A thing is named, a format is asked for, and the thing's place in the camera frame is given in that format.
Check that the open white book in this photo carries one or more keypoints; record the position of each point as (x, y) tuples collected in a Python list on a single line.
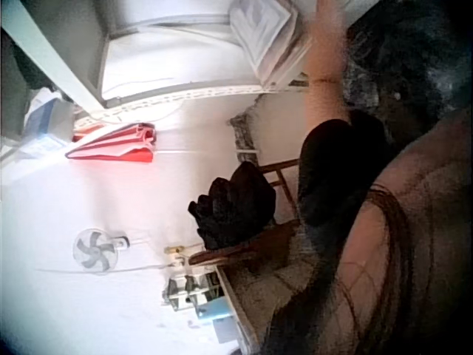
[(269, 40)]

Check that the black cloth bag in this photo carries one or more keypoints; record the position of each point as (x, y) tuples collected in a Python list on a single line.
[(236, 207)]

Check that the white table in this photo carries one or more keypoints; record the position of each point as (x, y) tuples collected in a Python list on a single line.
[(155, 55)]

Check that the grey patterned cloth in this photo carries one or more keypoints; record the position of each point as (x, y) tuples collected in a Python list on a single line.
[(247, 129)]

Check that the blue and white box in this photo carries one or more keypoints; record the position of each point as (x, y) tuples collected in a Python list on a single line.
[(46, 111)]

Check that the small white fan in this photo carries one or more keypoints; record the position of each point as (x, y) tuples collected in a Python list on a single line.
[(94, 251)]

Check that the brown wooden chair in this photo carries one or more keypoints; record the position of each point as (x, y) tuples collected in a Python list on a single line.
[(258, 244)]

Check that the red folder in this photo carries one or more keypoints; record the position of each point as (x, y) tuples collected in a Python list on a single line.
[(118, 146)]

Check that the shelf with small items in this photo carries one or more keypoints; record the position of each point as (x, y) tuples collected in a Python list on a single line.
[(199, 292)]

